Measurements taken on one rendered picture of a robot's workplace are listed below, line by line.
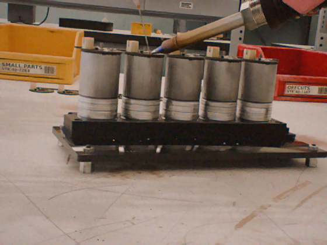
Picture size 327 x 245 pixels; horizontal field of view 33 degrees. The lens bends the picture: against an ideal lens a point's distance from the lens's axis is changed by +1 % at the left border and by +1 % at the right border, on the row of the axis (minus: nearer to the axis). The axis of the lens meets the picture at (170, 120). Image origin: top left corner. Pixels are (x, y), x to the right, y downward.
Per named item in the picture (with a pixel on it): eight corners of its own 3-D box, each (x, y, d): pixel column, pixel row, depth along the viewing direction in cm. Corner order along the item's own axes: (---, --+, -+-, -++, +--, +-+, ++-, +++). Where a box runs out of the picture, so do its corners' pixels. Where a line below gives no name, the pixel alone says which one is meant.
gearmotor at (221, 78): (240, 135, 37) (249, 58, 36) (208, 135, 36) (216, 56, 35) (223, 127, 39) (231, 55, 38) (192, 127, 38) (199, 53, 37)
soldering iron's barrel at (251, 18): (163, 60, 32) (266, 23, 30) (155, 35, 32) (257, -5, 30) (172, 60, 34) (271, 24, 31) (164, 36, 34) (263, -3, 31)
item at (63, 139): (264, 142, 41) (266, 126, 41) (326, 168, 35) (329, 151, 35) (51, 142, 35) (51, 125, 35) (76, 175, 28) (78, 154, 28)
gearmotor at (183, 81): (202, 135, 36) (211, 56, 35) (168, 135, 35) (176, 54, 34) (187, 127, 38) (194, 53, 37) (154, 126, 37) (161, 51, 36)
